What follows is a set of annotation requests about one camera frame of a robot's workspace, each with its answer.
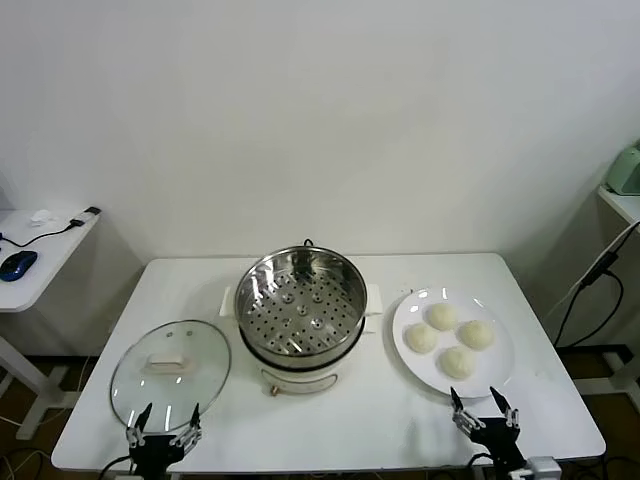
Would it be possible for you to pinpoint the blue computer mouse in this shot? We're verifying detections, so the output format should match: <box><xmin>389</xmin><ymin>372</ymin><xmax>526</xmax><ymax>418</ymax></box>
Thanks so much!
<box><xmin>0</xmin><ymin>250</ymin><xmax>39</xmax><ymax>282</ymax></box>

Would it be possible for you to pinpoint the white electric cooker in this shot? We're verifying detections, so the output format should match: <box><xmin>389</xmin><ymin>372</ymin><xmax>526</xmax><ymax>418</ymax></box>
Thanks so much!
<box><xmin>219</xmin><ymin>282</ymin><xmax>384</xmax><ymax>399</ymax></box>

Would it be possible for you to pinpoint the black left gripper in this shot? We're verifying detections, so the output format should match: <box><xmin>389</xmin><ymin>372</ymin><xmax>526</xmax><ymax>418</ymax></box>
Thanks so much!
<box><xmin>124</xmin><ymin>402</ymin><xmax>204</xmax><ymax>480</ymax></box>

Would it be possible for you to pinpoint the black power adapter cable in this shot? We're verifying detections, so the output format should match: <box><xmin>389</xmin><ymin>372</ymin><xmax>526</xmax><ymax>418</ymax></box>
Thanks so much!
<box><xmin>552</xmin><ymin>251</ymin><xmax>625</xmax><ymax>347</ymax></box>

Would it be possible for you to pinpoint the white side table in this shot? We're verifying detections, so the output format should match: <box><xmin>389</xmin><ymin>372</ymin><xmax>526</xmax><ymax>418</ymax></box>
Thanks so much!
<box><xmin>0</xmin><ymin>207</ymin><xmax>104</xmax><ymax>441</ymax></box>
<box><xmin>574</xmin><ymin>183</ymin><xmax>640</xmax><ymax>399</ymax></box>

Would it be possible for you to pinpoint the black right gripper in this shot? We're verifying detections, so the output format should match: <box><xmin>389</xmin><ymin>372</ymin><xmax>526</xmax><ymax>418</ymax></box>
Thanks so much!
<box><xmin>451</xmin><ymin>386</ymin><xmax>526</xmax><ymax>471</ymax></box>

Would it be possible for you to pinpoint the stainless steel steamer basket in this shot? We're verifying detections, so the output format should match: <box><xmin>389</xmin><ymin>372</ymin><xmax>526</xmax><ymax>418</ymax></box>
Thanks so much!
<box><xmin>219</xmin><ymin>246</ymin><xmax>384</xmax><ymax>374</ymax></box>

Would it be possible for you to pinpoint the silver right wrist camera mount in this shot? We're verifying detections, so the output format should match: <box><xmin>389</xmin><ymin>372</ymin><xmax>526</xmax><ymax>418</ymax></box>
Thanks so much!
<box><xmin>508</xmin><ymin>455</ymin><xmax>562</xmax><ymax>480</ymax></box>

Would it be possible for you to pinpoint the white steamed baozi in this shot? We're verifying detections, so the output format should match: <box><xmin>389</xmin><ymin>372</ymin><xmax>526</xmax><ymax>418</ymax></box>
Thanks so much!
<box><xmin>438</xmin><ymin>346</ymin><xmax>476</xmax><ymax>380</ymax></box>
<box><xmin>404</xmin><ymin>323</ymin><xmax>440</xmax><ymax>355</ymax></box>
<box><xmin>458</xmin><ymin>319</ymin><xmax>496</xmax><ymax>350</ymax></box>
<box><xmin>425</xmin><ymin>302</ymin><xmax>459</xmax><ymax>332</ymax></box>

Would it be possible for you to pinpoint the white cable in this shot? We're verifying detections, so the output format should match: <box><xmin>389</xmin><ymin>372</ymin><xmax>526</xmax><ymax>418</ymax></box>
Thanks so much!
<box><xmin>543</xmin><ymin>218</ymin><xmax>640</xmax><ymax>321</ymax></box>

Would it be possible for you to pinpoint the light green appliance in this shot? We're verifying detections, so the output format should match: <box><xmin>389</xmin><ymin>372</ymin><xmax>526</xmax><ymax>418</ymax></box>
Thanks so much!
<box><xmin>604</xmin><ymin>139</ymin><xmax>640</xmax><ymax>196</ymax></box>

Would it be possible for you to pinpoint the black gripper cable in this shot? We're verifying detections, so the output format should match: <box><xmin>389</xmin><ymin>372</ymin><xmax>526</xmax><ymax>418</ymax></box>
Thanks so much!
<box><xmin>468</xmin><ymin>451</ymin><xmax>495</xmax><ymax>476</ymax></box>
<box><xmin>97</xmin><ymin>453</ymin><xmax>137</xmax><ymax>480</ymax></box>

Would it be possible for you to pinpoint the white round plate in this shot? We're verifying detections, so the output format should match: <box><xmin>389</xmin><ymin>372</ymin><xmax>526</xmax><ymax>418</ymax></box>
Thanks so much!
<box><xmin>391</xmin><ymin>286</ymin><xmax>516</xmax><ymax>400</ymax></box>

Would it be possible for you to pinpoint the glass pot lid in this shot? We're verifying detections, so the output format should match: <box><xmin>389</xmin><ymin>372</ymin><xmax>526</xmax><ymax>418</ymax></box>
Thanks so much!
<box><xmin>109</xmin><ymin>319</ymin><xmax>232</xmax><ymax>434</ymax></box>

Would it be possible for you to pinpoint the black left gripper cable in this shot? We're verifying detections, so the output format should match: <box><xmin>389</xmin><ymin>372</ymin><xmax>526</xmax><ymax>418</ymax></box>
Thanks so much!
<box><xmin>97</xmin><ymin>453</ymin><xmax>137</xmax><ymax>480</ymax></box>

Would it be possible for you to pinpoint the black charging cable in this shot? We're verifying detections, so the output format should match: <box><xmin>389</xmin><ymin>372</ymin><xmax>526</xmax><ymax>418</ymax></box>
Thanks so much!
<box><xmin>0</xmin><ymin>217</ymin><xmax>84</xmax><ymax>249</ymax></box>

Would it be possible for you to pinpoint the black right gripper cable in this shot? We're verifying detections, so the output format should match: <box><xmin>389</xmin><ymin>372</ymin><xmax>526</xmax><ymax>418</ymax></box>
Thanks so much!
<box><xmin>468</xmin><ymin>451</ymin><xmax>495</xmax><ymax>476</ymax></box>

